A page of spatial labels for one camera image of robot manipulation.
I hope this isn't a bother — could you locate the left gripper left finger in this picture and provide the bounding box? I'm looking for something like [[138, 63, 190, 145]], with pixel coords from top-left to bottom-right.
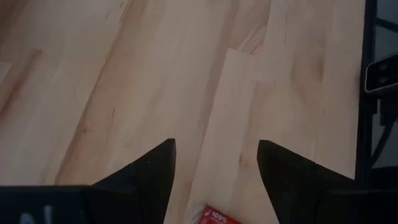
[[85, 138, 177, 224]]

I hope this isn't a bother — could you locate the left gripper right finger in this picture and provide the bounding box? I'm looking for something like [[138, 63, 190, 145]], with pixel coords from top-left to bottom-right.
[[256, 139, 359, 224]]

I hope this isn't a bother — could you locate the red popcorn bag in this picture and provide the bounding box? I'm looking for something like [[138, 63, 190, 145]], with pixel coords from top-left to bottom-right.
[[190, 203, 243, 224]]

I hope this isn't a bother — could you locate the black table frame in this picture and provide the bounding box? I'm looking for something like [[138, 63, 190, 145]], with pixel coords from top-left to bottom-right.
[[354, 0, 398, 191]]

